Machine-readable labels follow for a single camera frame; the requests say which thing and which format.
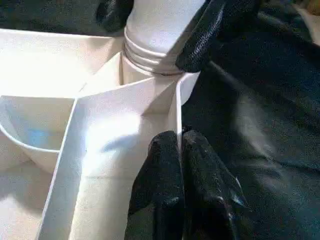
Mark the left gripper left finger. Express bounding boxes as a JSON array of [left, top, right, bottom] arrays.
[[124, 131, 185, 240]]

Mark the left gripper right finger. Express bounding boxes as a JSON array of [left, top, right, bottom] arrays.
[[180, 129, 251, 240]]

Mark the white plastic table top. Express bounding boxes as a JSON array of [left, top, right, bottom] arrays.
[[0, 27, 201, 240]]

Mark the white plastic table leg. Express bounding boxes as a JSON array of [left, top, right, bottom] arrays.
[[122, 0, 207, 76]]

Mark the black work mat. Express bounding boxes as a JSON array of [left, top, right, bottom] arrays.
[[0, 0, 320, 240]]

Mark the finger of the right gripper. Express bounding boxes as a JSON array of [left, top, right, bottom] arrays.
[[96, 0, 135, 34], [175, 0, 263, 73]]

